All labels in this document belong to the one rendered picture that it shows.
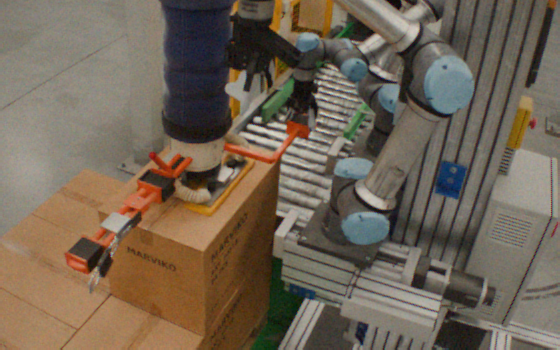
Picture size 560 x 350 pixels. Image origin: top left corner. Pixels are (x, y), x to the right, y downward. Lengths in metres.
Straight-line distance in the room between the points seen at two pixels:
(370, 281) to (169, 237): 0.62
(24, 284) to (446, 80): 1.69
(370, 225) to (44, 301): 1.27
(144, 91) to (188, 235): 1.76
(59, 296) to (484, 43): 1.67
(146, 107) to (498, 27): 2.43
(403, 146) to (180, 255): 0.80
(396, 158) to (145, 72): 2.22
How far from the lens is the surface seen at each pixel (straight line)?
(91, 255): 1.53
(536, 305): 3.26
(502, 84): 1.54
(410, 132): 1.34
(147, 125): 3.54
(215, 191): 1.91
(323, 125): 3.22
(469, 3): 1.47
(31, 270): 2.34
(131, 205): 1.68
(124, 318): 2.10
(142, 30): 3.27
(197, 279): 1.83
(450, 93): 1.28
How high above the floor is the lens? 2.13
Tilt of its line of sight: 34 degrees down
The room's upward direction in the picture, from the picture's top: 5 degrees clockwise
